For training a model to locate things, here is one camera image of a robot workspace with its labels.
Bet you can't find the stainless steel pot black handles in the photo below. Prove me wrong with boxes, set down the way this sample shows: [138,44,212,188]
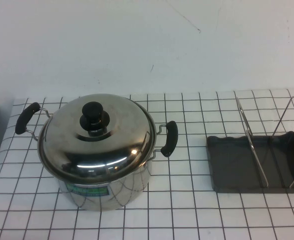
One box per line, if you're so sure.
[15,92,179,212]

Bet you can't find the white black grid tablecloth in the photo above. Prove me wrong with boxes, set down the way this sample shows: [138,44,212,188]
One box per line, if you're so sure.
[0,86,294,240]

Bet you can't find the grey tray wire lid rack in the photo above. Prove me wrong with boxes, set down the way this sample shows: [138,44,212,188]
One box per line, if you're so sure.
[205,96,294,195]

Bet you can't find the stainless steel lid black knob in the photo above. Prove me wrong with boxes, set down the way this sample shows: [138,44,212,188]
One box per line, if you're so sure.
[38,92,155,177]

